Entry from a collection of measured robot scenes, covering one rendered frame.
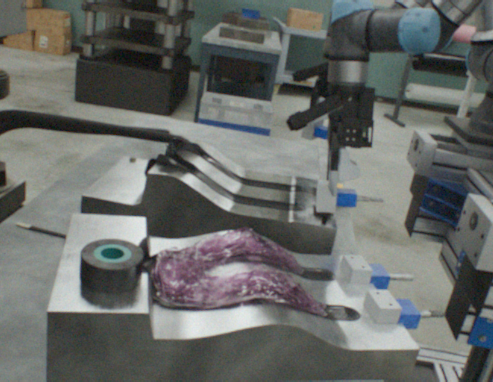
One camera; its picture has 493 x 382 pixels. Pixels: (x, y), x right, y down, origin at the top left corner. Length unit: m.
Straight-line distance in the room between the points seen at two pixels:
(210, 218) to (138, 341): 0.40
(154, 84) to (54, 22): 2.89
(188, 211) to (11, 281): 0.33
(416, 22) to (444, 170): 0.58
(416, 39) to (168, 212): 0.55
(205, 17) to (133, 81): 2.71
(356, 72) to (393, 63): 6.76
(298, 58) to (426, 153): 6.21
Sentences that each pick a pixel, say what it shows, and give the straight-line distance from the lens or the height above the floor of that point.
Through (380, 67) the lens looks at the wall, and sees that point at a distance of 7.71.
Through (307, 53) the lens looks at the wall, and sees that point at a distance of 7.54.
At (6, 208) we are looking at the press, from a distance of 1.28.
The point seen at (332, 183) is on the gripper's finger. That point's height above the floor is 0.97.
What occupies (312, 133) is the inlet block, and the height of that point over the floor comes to 0.93.
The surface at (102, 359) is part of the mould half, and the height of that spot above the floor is 0.84.
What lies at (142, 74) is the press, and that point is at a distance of 5.01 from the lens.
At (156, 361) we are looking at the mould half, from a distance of 0.70.
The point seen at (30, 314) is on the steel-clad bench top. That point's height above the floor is 0.80.
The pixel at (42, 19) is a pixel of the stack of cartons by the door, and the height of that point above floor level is 0.44.
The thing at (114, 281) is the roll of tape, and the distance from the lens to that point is 0.67.
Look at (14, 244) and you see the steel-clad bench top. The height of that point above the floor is 0.80.
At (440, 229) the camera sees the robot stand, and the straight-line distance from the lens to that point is 1.49.
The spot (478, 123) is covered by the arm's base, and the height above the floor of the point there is 1.06.
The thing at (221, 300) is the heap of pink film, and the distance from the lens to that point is 0.72.
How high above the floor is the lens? 1.29
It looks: 21 degrees down
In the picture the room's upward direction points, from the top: 10 degrees clockwise
